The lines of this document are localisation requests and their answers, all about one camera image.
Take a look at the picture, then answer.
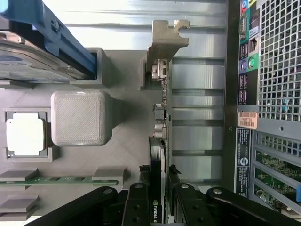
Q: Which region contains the grey open PC case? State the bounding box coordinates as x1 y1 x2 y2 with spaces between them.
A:
222 0 301 221

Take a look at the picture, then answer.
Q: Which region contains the green RAM stick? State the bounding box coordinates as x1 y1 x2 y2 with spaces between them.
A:
0 176 119 186

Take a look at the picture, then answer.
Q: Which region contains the green Dell motherboard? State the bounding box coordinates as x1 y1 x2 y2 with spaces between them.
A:
255 150 301 214

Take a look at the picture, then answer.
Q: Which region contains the grey plastic parts rack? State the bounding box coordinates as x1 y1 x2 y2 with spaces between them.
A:
0 47 170 222

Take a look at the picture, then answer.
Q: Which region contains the silver CPU chip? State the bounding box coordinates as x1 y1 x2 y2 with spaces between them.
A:
6 113 46 157

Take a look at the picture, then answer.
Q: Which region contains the hard disk with blue caddy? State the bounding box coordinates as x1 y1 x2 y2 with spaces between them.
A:
0 0 98 82

